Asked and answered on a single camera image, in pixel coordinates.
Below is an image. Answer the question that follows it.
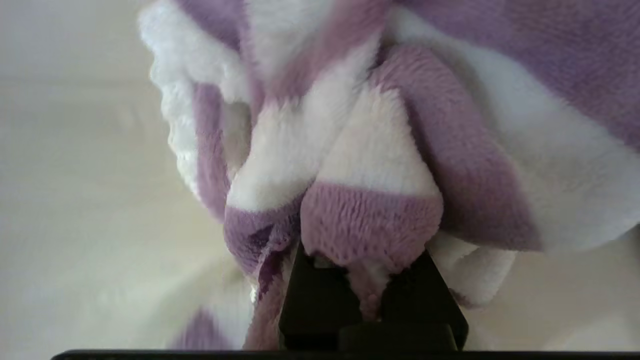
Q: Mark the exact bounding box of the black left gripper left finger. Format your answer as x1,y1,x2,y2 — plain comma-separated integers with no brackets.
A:
278,242,364,351

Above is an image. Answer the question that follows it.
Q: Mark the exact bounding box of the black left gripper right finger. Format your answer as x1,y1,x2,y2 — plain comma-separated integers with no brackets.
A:
380,249,470,351

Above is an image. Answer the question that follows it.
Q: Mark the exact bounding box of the purple white striped towel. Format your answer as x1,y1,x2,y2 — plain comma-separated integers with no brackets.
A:
137,0,640,351

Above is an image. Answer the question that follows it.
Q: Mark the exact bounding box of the beige ceramic sink basin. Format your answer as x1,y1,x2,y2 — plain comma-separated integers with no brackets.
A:
0,0,640,351

